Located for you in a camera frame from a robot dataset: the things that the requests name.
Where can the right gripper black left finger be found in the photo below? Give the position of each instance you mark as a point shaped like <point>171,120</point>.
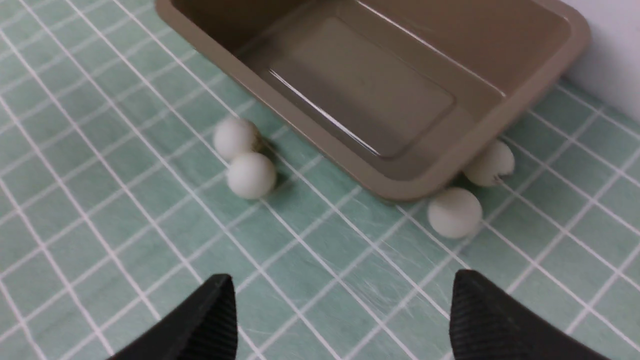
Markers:
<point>203,327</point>

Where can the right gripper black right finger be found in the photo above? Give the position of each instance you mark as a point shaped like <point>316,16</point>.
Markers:
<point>486,323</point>

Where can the white ping-pong ball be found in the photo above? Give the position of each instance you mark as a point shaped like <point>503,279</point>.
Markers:
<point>454,213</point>
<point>491,166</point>
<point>236,136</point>
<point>251,175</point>

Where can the olive green plastic bin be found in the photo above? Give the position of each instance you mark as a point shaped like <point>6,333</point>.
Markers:
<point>400,94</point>

